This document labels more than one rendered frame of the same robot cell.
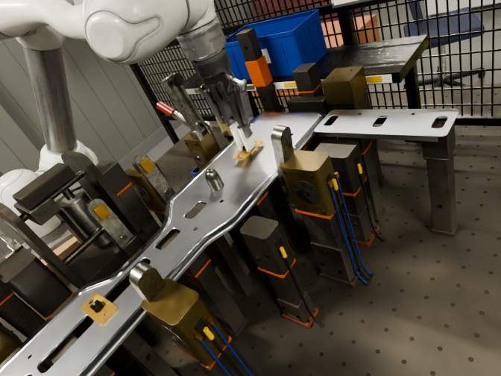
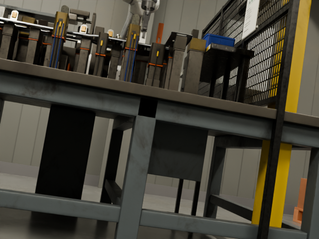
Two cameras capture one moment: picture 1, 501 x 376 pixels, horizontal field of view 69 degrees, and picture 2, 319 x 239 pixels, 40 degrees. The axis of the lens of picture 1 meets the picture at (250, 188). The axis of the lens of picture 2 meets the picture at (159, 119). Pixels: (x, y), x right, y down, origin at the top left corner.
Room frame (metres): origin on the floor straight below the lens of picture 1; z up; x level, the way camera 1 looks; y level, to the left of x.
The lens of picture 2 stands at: (-1.09, -1.37, 0.44)
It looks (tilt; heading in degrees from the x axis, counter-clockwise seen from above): 5 degrees up; 32
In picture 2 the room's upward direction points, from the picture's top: 9 degrees clockwise
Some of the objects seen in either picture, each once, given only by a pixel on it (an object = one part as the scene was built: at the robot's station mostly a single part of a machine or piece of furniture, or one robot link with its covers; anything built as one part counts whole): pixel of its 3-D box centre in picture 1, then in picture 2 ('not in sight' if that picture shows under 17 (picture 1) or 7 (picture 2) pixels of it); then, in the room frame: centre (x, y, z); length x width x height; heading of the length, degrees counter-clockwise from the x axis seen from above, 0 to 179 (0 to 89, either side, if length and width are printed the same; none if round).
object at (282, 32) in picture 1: (272, 47); (212, 52); (1.20, -0.26, 1.10); 0.30 x 0.17 x 0.13; 39
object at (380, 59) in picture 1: (277, 71); (210, 66); (1.21, -0.25, 1.02); 0.90 x 0.22 x 0.03; 38
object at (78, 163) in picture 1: (105, 257); (73, 53); (0.72, 0.38, 0.95); 0.18 x 0.13 x 0.49; 128
